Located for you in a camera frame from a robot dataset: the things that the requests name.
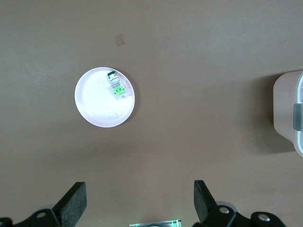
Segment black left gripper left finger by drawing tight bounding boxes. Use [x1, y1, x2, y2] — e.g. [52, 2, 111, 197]
[0, 181, 87, 227]

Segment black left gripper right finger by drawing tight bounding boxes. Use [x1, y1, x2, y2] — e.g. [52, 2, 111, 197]
[193, 180, 287, 227]

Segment white lidded box grey clips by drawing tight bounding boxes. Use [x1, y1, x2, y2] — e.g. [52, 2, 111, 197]
[272, 70, 303, 157]

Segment pink round plate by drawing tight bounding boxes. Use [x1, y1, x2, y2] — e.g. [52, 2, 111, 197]
[74, 67, 139, 128]

